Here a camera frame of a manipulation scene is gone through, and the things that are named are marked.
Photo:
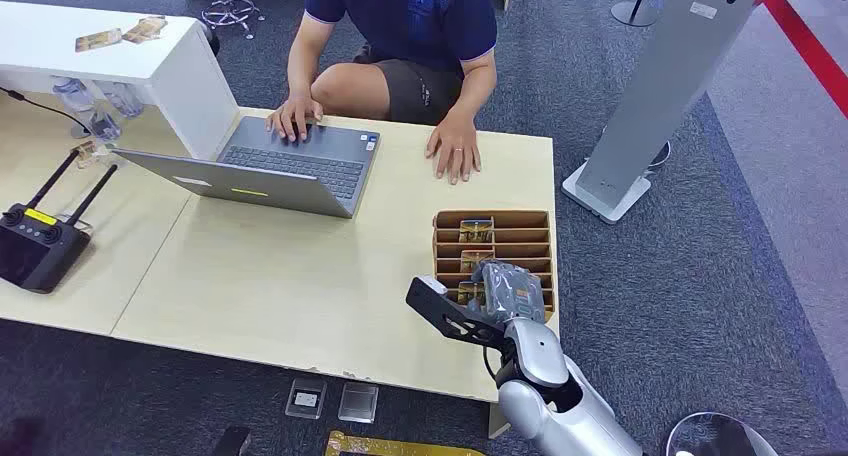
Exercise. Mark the person's right hand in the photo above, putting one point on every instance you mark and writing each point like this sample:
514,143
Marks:
295,116

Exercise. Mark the person's left hand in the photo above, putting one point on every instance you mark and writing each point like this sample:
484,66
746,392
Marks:
455,149

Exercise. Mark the person's right forearm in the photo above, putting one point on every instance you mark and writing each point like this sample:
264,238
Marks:
301,62

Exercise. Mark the person's left forearm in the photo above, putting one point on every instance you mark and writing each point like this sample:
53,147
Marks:
478,85

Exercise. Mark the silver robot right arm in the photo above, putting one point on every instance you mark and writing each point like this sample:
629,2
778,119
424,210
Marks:
553,373

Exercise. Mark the gold printed card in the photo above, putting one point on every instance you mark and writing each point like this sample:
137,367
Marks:
98,40
469,293
144,30
474,259
476,231

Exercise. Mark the brown cardboard card holder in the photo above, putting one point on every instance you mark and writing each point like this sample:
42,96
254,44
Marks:
520,238

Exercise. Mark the person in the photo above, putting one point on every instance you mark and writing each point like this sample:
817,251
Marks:
411,29

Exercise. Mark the grey laptop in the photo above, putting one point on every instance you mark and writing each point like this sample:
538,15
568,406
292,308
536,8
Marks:
298,158

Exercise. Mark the chrome chair base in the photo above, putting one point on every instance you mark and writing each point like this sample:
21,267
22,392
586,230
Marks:
230,12

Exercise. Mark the white desk shelf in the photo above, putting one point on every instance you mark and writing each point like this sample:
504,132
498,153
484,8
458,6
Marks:
179,75

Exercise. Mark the clear plastic water bottle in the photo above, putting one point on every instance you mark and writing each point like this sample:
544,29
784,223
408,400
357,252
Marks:
123,99
104,126
73,95

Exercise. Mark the silver kiosk stand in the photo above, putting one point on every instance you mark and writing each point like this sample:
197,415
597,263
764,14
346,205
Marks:
669,88

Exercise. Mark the floor socket box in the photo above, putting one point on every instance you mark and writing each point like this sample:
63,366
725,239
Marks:
306,398
358,402

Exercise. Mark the black remote controller with antennas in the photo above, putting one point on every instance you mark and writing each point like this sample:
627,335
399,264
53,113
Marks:
36,244

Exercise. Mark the yellow metal piece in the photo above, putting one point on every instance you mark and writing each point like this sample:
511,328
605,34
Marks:
391,448

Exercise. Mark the black flat object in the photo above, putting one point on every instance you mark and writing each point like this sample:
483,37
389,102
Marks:
230,442

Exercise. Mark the red barrier belt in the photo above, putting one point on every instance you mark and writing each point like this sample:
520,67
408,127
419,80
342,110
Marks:
811,49

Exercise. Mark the round silver-rimmed dome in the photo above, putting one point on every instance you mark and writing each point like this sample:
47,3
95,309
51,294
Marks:
719,436

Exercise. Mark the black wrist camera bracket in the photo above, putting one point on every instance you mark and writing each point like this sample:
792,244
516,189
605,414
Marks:
445,314

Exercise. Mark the silver stanchion post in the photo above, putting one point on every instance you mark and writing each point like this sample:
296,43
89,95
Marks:
632,10

